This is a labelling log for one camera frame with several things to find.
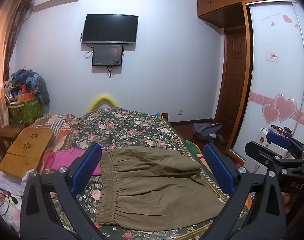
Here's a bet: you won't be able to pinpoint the green patterned bag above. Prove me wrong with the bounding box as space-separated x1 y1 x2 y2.
8 96 44 126

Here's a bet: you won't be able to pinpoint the thin black cable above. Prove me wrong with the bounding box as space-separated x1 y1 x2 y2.
0 189 20 216

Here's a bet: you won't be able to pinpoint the black monitor cable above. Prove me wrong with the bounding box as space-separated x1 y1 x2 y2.
106 65 117 79

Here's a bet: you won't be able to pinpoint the striped curtain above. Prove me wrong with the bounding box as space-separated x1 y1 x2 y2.
0 0 36 135

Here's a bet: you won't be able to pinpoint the olive green pants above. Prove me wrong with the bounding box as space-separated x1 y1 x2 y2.
96 146 226 232

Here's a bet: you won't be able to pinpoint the white cloth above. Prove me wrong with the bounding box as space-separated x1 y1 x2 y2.
0 169 37 198

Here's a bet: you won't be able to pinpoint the dark floral blanket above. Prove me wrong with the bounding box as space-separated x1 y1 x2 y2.
49 107 246 240

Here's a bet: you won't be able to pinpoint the person's right hand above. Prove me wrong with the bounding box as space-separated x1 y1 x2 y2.
282 192 292 214

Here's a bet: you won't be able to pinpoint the yellow foam tube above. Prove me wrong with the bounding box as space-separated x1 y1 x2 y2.
86 94 122 113

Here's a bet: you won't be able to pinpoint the brown wooden door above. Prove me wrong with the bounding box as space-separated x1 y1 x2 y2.
214 27 248 128

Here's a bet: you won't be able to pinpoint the grey backpack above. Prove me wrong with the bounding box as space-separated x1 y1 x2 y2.
193 123 226 144

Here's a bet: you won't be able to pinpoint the orange box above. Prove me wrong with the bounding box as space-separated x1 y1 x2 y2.
17 85 33 103

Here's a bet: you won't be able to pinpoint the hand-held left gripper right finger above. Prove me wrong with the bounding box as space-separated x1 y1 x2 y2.
203 142 288 240

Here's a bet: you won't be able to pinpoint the bamboo lap table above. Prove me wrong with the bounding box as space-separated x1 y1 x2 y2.
0 128 55 178

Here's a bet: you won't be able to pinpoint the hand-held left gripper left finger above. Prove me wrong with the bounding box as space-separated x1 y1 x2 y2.
20 142 107 240

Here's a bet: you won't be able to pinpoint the pile of clothes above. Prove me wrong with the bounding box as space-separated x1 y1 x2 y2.
4 67 50 105

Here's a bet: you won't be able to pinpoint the pink cloth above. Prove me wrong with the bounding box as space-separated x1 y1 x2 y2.
52 147 106 176

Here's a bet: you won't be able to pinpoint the wooden overhead cabinet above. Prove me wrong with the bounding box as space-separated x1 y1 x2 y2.
196 0 303 28

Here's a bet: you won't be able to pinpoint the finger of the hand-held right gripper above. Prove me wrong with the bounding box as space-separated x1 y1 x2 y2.
266 131 304 156
244 141 304 166

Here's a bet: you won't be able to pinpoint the small black wall monitor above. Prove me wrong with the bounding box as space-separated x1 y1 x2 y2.
92 44 124 67

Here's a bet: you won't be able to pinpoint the black wall television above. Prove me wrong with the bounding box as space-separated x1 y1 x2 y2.
81 14 139 45

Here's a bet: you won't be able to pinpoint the white heart-print wardrobe door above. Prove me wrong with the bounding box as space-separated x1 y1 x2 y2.
227 0 304 160

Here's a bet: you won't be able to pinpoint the black television cable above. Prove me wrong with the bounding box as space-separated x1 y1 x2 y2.
80 31 93 59

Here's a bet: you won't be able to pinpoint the white appliance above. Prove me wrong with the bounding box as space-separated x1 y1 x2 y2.
255 125 293 170

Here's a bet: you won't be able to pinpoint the striped patterned quilt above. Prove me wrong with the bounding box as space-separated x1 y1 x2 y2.
33 114 80 155

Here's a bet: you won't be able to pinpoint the wooden stool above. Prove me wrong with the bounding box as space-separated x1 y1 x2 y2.
0 124 22 145

